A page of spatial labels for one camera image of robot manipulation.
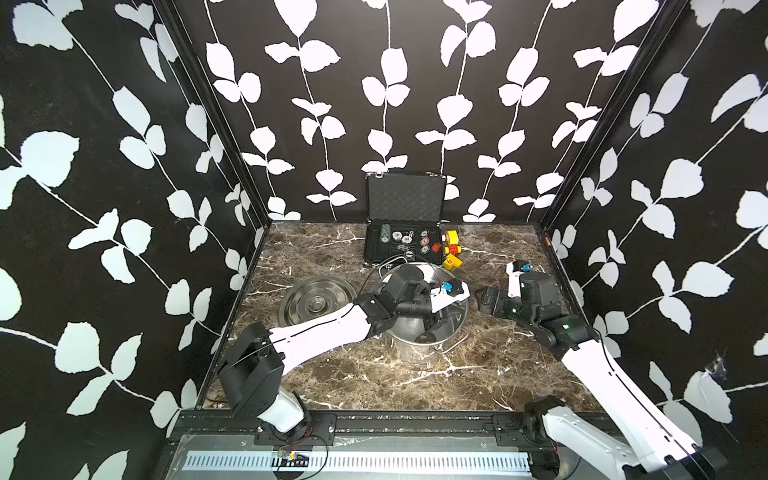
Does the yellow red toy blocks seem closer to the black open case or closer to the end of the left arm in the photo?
the black open case

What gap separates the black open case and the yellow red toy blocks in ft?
0.09

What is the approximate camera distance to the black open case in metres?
1.08

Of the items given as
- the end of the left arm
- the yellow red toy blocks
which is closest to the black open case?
the yellow red toy blocks

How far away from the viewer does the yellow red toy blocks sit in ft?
3.57
